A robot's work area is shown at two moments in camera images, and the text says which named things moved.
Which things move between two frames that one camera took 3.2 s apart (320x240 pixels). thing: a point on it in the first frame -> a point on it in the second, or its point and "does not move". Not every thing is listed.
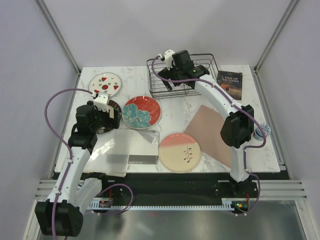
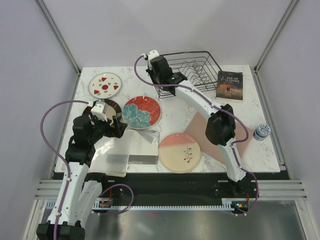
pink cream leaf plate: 179,153 does not move
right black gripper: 166,74 -> 150,72
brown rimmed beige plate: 115,113 does not move
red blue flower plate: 141,112 does not move
